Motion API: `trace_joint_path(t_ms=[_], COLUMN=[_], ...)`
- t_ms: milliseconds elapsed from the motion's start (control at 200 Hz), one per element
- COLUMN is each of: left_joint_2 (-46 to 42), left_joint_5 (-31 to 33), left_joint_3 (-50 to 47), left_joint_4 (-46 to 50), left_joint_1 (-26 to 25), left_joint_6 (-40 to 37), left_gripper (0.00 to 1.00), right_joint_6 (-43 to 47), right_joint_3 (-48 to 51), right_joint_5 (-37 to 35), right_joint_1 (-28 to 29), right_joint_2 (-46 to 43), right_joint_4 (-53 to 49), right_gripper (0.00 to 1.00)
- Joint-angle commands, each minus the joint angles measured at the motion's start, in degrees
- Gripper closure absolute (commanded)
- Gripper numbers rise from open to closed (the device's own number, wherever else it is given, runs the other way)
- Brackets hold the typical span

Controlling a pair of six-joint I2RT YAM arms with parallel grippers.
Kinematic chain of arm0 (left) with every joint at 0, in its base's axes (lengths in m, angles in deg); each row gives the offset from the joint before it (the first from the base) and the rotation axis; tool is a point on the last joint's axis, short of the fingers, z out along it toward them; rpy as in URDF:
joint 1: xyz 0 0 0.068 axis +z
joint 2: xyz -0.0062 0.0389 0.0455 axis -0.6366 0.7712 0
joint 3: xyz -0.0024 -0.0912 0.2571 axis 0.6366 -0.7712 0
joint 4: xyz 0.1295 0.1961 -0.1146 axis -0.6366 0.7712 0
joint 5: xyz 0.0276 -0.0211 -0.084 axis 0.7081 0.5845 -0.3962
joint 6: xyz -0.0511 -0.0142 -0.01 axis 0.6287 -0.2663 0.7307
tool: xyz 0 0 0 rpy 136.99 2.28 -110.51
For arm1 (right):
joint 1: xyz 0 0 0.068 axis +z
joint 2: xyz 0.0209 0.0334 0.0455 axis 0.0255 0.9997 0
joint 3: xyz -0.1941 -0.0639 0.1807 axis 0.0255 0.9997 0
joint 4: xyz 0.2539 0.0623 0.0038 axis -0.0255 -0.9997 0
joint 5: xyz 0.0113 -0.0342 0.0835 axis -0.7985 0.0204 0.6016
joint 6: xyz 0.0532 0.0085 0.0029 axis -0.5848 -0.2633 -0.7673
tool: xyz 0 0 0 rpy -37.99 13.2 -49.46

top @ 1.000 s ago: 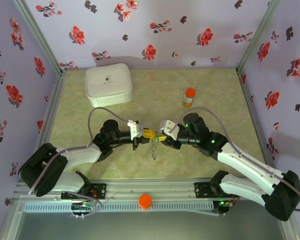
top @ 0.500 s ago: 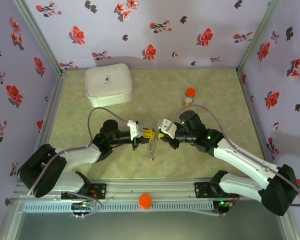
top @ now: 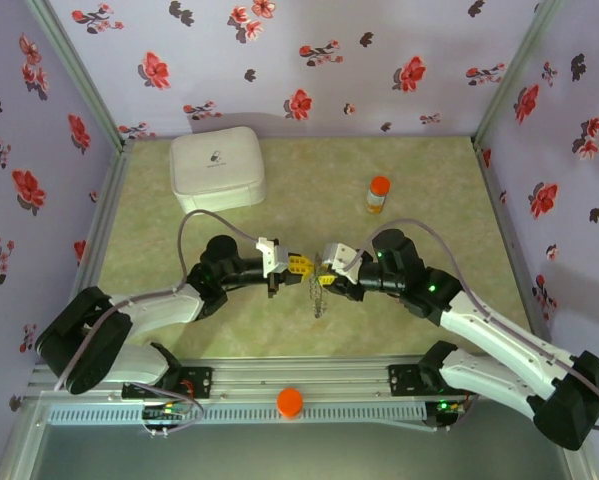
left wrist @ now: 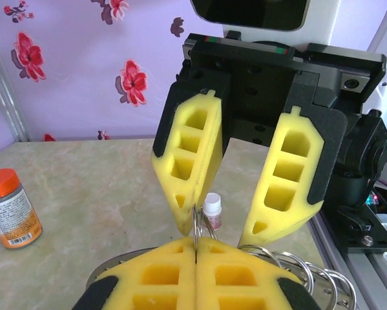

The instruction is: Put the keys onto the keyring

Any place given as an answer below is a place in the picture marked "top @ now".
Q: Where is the orange-capped pill bottle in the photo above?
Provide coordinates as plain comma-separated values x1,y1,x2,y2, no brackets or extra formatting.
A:
366,175,391,215

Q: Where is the white zip storage case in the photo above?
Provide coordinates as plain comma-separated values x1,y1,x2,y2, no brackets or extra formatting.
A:
168,125,268,217

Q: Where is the orange emergency stop button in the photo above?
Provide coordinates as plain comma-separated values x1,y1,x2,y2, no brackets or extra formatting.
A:
276,387,305,420

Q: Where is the grey metal panel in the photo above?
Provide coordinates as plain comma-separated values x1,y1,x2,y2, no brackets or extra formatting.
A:
0,397,599,480

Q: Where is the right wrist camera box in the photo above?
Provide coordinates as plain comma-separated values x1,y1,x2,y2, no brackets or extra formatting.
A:
320,241,364,275

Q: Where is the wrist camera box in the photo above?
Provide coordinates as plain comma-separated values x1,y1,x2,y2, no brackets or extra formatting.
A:
320,241,364,275
255,236,291,278

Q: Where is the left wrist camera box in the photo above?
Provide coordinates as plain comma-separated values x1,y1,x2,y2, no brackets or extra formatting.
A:
255,236,291,278

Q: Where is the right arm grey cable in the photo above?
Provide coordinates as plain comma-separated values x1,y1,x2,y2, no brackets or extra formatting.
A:
345,218,599,432

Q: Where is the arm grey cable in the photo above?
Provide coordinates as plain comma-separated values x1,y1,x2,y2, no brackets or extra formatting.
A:
345,218,599,432
53,208,260,392

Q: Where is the left arm grey cable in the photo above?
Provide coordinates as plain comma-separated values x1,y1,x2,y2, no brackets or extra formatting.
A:
53,208,260,392

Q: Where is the long aluminium mounting rail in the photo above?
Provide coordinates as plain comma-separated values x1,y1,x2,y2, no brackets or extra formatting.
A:
28,355,575,399

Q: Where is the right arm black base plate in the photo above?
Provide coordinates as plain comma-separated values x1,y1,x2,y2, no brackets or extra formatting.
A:
387,363,480,399

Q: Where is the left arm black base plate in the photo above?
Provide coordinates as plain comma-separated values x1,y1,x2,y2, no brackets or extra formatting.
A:
121,366,214,401

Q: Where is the aluminium side rail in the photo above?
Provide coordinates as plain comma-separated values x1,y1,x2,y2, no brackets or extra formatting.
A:
471,137,555,359
53,139,135,364

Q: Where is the white slotted cable duct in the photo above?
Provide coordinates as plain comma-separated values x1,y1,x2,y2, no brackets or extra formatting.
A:
46,403,428,426

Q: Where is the aluminium corner post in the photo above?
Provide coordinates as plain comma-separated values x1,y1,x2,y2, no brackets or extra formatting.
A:
473,0,565,146
23,0,130,151

